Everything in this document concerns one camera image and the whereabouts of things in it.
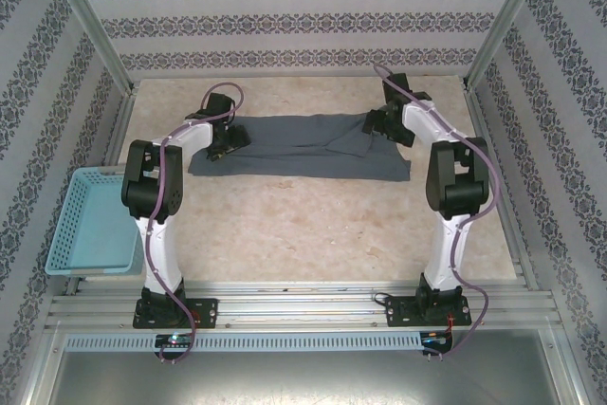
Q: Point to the grey t-shirt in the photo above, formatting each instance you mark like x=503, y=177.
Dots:
x=294, y=144

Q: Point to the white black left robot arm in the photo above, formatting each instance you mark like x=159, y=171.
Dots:
x=166, y=258

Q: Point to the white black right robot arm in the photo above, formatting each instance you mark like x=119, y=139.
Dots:
x=443, y=253

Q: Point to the light blue plastic basket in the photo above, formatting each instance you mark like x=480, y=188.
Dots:
x=95, y=234

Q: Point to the small circuit board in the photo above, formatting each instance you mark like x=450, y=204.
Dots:
x=434, y=338
x=175, y=341

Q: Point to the steel sheet panel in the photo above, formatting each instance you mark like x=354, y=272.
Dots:
x=303, y=381

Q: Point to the aluminium frame post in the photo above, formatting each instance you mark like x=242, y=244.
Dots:
x=95, y=30
x=505, y=21

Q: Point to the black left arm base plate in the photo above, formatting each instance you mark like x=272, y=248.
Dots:
x=206, y=312

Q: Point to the aluminium mounting rail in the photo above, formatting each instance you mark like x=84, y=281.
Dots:
x=294, y=310

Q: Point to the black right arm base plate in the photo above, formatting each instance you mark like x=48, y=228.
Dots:
x=398, y=312

